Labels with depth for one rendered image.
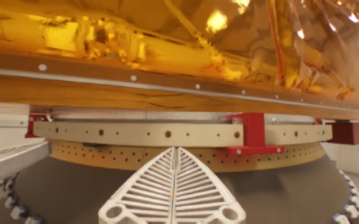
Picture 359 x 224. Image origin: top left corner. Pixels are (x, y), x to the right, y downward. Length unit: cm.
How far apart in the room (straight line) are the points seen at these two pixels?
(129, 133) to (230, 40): 33
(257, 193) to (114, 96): 37
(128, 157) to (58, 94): 19
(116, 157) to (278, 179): 39
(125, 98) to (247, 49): 33
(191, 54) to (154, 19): 10
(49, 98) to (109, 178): 20
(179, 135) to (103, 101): 17
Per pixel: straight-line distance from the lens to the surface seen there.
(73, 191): 43
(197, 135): 29
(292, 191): 45
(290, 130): 42
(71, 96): 31
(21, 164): 25
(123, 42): 31
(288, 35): 64
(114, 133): 33
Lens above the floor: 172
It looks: 5 degrees up
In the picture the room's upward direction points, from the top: 1 degrees clockwise
